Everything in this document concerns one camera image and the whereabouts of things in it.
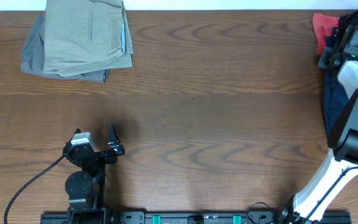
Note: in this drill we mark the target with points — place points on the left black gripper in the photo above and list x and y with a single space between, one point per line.
115 147

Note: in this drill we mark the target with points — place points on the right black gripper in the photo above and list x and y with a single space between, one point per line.
324 60

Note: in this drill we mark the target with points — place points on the navy blue shorts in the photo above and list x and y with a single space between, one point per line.
334 95

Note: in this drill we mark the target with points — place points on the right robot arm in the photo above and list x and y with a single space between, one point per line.
341 162

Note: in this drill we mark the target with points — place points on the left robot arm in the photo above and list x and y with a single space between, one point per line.
85 188

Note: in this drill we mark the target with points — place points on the red garment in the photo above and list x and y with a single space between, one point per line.
323 26

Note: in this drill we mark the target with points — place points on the folded khaki trousers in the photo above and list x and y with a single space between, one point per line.
84 36

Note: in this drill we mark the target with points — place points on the folded grey trousers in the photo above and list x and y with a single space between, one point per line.
33 56

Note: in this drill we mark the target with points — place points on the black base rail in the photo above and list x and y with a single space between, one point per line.
162 218

